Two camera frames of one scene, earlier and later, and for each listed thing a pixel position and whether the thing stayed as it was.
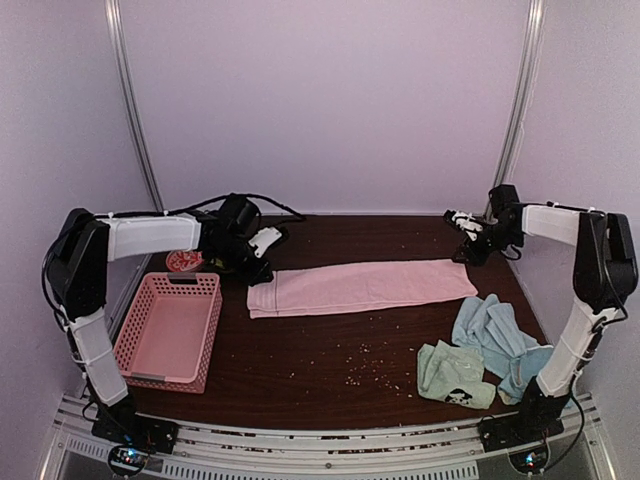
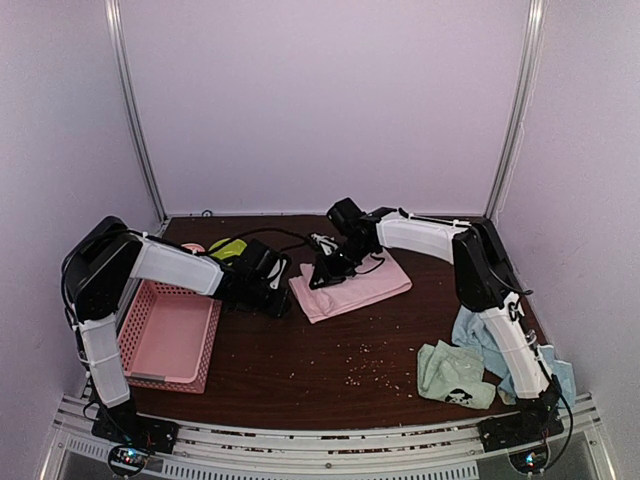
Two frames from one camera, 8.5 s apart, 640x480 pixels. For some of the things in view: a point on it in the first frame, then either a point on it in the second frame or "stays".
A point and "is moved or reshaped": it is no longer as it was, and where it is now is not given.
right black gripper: (477, 257) → (330, 276)
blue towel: (492, 326) stays
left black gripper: (256, 276) → (277, 310)
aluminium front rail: (449, 452) stays
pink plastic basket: (167, 337) stays
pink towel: (338, 289) is moved or reshaped
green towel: (441, 368) stays
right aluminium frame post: (520, 101) stays
